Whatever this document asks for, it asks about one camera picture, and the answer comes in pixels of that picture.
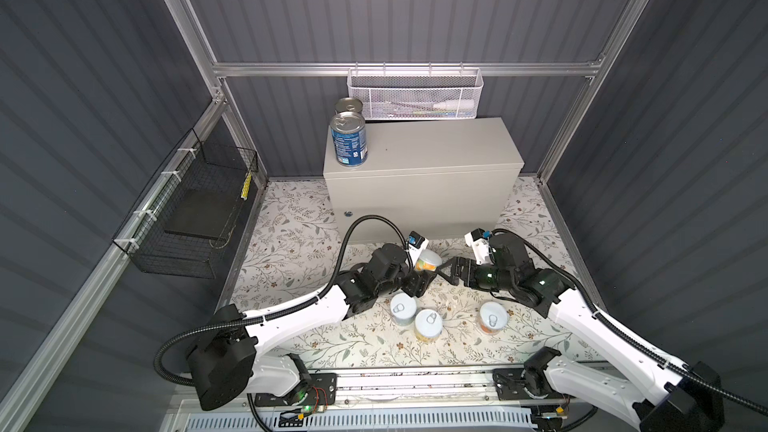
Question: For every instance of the white tube in basket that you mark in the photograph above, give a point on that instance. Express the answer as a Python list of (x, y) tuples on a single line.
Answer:
[(457, 107)]

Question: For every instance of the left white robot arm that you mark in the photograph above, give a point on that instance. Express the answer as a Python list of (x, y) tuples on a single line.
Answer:
[(239, 359)]

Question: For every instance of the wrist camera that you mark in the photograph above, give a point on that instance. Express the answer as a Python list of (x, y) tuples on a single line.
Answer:
[(416, 244), (477, 240)]

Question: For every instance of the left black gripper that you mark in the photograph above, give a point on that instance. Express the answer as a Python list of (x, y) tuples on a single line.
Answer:
[(418, 282)]

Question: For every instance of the dark tomato tin can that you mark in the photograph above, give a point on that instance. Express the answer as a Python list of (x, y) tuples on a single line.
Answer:
[(349, 104)]

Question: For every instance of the black wire mesh basket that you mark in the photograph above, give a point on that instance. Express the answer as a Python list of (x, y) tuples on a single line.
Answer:
[(192, 219)]

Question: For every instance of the yellow label can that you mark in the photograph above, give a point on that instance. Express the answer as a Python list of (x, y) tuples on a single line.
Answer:
[(428, 325)]

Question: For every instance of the yellow green can plastic lid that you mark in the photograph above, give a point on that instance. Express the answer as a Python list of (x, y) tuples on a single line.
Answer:
[(428, 260)]

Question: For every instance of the green label can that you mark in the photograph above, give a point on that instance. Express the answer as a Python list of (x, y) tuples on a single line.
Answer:
[(403, 309)]

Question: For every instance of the orange label can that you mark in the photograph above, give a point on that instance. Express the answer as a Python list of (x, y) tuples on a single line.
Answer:
[(492, 317)]

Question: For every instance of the white perforated cable tray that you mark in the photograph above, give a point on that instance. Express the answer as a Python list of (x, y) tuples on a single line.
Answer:
[(401, 419)]

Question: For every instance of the blue label tin can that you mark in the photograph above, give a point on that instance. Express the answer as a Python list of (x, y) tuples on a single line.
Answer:
[(349, 138)]

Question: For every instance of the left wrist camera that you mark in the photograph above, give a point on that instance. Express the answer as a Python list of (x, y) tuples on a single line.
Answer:
[(416, 244)]

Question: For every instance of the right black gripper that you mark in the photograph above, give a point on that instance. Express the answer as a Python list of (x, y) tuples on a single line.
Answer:
[(468, 265)]

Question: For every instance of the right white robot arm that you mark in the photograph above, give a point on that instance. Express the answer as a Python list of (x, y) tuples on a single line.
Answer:
[(656, 391)]

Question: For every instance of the grey metal cabinet box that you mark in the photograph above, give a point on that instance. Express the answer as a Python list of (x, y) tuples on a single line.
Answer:
[(441, 179)]

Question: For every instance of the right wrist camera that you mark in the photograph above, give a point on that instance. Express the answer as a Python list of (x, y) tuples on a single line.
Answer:
[(477, 240)]

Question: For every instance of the white wire mesh basket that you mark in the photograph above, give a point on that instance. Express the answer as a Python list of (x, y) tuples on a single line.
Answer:
[(390, 94)]

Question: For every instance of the floral patterned mat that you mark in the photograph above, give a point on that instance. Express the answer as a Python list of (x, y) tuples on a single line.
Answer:
[(292, 252)]

